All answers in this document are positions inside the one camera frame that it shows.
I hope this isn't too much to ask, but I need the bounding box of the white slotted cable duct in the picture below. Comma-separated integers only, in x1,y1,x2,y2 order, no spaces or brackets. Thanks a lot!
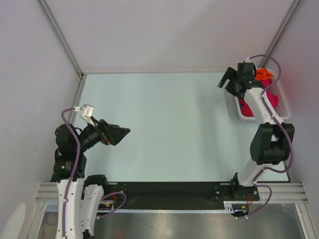
45,202,248,214

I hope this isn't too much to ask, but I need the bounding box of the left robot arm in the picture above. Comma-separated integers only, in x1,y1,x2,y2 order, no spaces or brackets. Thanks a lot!
51,119,130,239

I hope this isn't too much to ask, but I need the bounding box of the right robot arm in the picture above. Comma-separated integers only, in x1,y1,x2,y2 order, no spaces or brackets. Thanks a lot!
218,62,295,200

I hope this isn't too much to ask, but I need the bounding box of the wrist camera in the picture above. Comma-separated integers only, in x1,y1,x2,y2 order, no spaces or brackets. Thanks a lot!
237,62,256,76
79,104,94,119

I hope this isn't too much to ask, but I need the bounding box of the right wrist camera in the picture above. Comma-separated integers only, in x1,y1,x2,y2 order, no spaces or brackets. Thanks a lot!
237,62,256,76

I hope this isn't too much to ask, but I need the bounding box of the white plastic laundry basket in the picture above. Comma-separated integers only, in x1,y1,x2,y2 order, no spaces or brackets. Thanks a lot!
222,69,291,123

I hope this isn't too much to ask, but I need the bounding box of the magenta t shirt in basket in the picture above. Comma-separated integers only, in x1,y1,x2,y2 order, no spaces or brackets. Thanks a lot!
238,78,279,117

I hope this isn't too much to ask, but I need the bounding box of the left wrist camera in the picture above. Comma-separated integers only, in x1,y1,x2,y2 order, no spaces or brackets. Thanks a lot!
79,104,94,119

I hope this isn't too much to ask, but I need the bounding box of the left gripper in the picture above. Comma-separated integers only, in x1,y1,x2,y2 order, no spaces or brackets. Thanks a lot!
75,115,130,151

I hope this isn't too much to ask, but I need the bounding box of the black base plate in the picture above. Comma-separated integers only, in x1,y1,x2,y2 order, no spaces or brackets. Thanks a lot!
106,182,260,211

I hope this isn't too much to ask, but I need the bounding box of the orange t shirt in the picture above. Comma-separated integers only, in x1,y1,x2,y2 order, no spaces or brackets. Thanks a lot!
255,68,274,81

